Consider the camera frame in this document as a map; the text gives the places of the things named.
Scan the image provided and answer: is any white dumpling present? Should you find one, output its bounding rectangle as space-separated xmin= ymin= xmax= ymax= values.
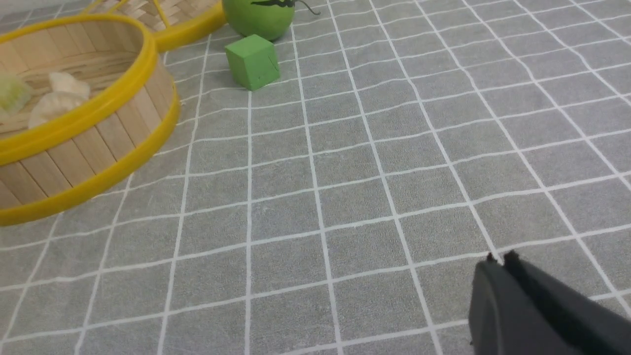
xmin=49 ymin=72 xmax=91 ymax=100
xmin=28 ymin=91 xmax=88 ymax=130

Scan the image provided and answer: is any green dumpling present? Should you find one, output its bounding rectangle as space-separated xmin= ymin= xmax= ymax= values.
xmin=0 ymin=73 xmax=33 ymax=115

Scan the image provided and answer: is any bamboo steamer tray yellow rim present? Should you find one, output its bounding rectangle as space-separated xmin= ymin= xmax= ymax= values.
xmin=0 ymin=13 xmax=180 ymax=226

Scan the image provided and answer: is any woven bamboo steamer lid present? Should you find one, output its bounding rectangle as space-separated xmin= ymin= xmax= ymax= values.
xmin=81 ymin=0 xmax=227 ymax=52

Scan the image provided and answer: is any green toy watermelon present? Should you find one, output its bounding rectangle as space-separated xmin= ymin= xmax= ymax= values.
xmin=221 ymin=0 xmax=321 ymax=42

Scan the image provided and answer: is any green foam cube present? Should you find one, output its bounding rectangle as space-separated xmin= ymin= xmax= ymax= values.
xmin=225 ymin=35 xmax=281 ymax=91

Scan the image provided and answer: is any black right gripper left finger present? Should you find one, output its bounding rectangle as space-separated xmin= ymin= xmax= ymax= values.
xmin=468 ymin=252 xmax=585 ymax=355

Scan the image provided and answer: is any grey checked tablecloth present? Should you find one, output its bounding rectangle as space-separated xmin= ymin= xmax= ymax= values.
xmin=1 ymin=0 xmax=630 ymax=355

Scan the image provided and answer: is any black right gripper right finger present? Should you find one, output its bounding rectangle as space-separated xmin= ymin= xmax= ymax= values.
xmin=503 ymin=250 xmax=630 ymax=355

